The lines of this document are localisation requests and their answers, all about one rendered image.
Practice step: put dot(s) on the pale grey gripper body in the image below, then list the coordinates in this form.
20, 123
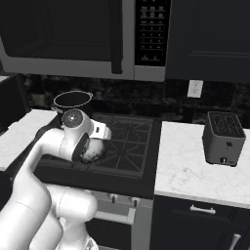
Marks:
94, 151

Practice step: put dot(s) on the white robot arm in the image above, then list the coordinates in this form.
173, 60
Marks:
31, 208

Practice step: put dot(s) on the black gas hob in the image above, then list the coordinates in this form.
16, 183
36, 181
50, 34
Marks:
130, 146

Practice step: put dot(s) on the silver hob knob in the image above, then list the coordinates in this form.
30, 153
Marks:
134, 202
113, 198

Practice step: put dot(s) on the black cooking pot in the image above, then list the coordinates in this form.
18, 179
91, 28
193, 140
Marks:
70, 99

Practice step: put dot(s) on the silver oven door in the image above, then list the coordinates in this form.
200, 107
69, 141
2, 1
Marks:
143, 228

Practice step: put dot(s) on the dark drawer front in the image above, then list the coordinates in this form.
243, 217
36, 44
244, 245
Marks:
175, 208

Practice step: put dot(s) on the silver microwave oven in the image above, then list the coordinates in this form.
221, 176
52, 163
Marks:
65, 35

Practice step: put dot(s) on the dark lower cupboard door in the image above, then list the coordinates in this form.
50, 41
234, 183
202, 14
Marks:
185, 236

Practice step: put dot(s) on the dark cupboard door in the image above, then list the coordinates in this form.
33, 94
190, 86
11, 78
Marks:
208, 39
185, 236

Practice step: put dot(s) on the grey toaster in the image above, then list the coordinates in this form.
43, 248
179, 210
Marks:
223, 143

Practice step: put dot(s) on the dark upper cupboard door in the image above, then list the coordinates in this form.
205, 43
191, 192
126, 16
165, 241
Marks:
208, 39

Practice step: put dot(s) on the white wall socket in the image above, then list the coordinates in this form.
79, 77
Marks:
195, 88

